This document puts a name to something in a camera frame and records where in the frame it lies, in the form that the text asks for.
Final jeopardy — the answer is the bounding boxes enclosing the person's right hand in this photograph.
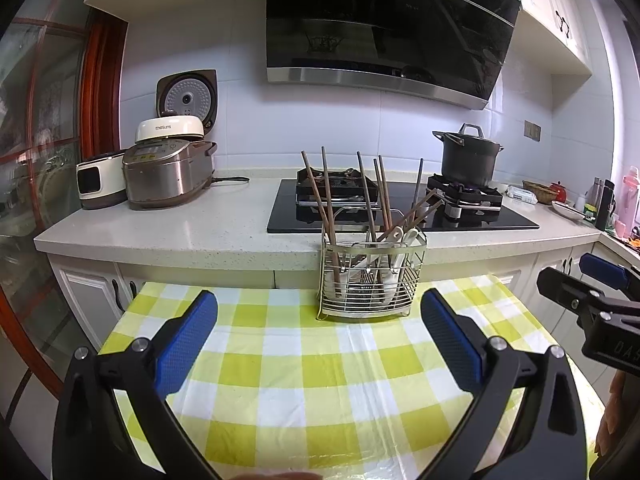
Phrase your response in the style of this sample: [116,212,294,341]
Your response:
[594,374,628,461]

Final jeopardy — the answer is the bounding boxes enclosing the white kitchen counter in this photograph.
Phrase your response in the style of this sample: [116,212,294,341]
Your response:
[32,177,640,361]

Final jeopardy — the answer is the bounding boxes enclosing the white round appliance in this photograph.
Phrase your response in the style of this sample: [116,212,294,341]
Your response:
[135,116,206,147]

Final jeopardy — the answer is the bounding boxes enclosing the black range hood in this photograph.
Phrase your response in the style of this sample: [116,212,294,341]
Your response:
[265,0,524,112]

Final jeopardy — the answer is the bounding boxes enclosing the green checked tablecloth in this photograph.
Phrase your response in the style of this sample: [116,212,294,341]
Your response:
[97,275,608,480]

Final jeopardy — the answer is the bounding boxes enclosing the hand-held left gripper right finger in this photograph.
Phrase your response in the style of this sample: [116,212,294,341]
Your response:
[417,288,587,480]

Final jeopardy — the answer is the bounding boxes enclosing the white ceramic spoon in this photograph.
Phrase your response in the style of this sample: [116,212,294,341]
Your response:
[352,252,383,291]
[382,226,405,286]
[392,229,420,291]

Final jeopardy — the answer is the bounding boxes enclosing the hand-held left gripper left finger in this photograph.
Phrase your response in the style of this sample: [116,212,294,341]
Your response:
[52,290,221,480]

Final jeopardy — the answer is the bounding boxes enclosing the silver rice cooker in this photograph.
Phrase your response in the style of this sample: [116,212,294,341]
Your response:
[121,69,219,211]

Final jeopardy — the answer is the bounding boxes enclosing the metal wire utensil rack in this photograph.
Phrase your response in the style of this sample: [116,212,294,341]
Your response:
[316,234,429,322]

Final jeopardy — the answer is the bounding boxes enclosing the black bottle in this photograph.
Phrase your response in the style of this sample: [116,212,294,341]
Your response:
[595,179,616,232]

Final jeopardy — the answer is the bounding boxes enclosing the black cooking pot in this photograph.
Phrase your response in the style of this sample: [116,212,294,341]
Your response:
[432,122,505,187]

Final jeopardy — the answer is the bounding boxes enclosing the black gas stove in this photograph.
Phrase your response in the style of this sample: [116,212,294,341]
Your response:
[266,166,542,234]

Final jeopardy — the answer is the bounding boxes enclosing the brown wooden chopstick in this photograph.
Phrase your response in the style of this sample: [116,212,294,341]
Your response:
[378,155,398,233]
[409,158,425,231]
[300,150,346,286]
[397,189,440,228]
[356,151,381,286]
[375,197,446,245]
[372,158,393,241]
[320,146,342,261]

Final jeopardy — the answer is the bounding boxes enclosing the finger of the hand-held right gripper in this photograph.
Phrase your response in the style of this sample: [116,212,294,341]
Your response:
[536,266,614,324]
[579,253,640,293]

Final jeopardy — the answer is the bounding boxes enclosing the white packet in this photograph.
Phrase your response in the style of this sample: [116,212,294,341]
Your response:
[505,185,539,204]

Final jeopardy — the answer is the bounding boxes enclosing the white dish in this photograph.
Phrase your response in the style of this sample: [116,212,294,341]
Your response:
[551,200,587,222]

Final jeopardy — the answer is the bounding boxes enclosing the pink bottle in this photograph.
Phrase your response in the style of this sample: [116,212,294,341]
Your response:
[622,165,640,206]

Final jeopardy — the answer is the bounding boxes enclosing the red wooden glass door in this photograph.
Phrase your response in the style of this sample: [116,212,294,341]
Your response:
[0,10,128,461]

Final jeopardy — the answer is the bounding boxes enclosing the small white appliance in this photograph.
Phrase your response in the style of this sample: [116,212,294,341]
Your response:
[76,151,127,210]

